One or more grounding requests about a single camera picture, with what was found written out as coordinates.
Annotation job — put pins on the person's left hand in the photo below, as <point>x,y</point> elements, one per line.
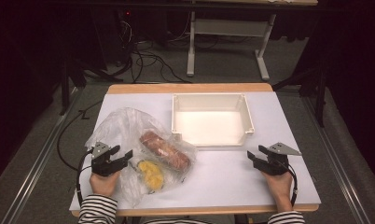
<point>104,184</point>

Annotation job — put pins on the black metal stand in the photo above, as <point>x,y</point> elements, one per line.
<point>321,99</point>
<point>65,88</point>

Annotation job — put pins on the person's right hand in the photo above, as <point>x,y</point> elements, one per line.
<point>279,185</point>

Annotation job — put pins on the metal floor rail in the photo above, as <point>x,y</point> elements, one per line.
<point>332,162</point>
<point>36,168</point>

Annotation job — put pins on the reddish brown sausage roll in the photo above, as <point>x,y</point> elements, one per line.
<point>165,151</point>

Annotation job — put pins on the yellow food piece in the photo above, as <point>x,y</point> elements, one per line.
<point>152,175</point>

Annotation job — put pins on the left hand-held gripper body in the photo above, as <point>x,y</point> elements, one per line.
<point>101,165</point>

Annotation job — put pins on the clear plastic bag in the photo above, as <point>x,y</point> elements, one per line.
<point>123,130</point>

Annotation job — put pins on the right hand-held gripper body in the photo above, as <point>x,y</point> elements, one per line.
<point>274,163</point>

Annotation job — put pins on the plastic storage bin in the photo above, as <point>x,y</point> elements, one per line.
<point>212,127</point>

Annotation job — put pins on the white-framed desk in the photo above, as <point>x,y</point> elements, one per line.
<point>191,46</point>

